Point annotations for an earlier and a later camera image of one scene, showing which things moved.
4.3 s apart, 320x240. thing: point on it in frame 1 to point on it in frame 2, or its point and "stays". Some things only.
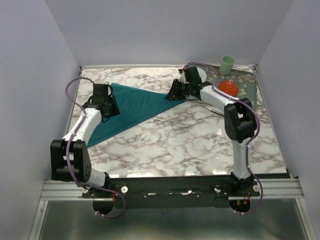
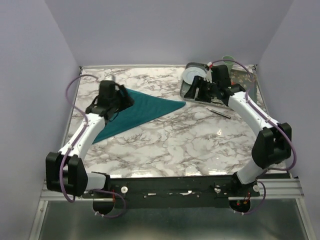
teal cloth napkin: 136,105 stays
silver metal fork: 215,111 stays
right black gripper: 173,94 to 198,82
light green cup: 227,62 stays
